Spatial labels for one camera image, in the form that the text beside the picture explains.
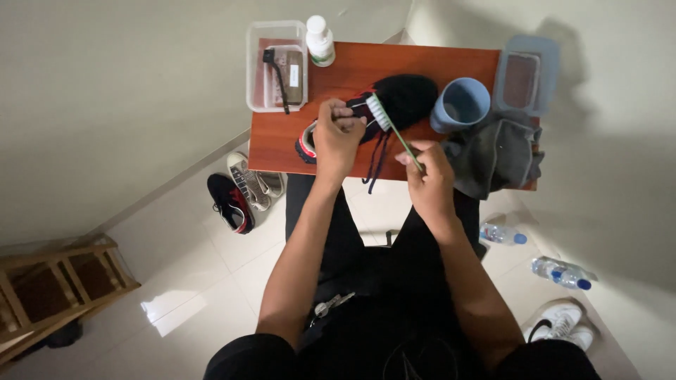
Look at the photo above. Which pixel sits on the person's left hand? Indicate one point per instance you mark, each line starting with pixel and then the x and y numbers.
pixel 332 142

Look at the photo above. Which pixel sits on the person's right hand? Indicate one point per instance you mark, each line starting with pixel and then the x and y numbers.
pixel 430 184

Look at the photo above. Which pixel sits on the person's left fingers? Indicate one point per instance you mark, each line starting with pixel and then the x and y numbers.
pixel 343 116

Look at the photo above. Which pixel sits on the black and red sneaker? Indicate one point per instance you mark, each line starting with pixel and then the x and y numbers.
pixel 388 113

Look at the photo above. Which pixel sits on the brown wooden table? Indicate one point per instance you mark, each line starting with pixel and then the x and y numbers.
pixel 343 79

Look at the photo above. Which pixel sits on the brown sponge block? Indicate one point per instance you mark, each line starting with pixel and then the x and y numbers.
pixel 290 76

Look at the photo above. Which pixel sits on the black small brush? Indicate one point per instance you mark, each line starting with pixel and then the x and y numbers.
pixel 277 76

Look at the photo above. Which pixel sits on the white plastic bottle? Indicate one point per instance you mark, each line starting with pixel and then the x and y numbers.
pixel 320 42

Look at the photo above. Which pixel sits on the clear plastic container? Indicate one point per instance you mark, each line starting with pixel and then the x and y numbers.
pixel 276 66

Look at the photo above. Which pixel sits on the beige canvas sneaker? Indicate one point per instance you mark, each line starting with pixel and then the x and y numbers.
pixel 252 180

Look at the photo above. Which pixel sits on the blue plastic cup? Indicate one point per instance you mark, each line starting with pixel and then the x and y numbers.
pixel 460 105

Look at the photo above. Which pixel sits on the black red sneaker on floor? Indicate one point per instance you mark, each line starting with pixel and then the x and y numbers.
pixel 231 203

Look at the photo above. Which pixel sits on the grey cloth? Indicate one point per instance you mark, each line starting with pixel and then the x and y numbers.
pixel 494 155

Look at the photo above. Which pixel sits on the person's black trousers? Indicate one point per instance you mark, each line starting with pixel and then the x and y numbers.
pixel 380 295

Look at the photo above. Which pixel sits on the blue container lid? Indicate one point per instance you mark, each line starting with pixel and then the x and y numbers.
pixel 525 74

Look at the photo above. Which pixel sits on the silver keys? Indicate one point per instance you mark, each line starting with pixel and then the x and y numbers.
pixel 330 304

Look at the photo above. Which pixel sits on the clear water bottle blue cap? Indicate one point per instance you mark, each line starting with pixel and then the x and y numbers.
pixel 501 233
pixel 561 273

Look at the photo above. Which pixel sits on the white sneaker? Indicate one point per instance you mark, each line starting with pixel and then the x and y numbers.
pixel 562 327

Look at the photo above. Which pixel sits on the wooden shoe rack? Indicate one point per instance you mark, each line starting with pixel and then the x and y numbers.
pixel 58 290

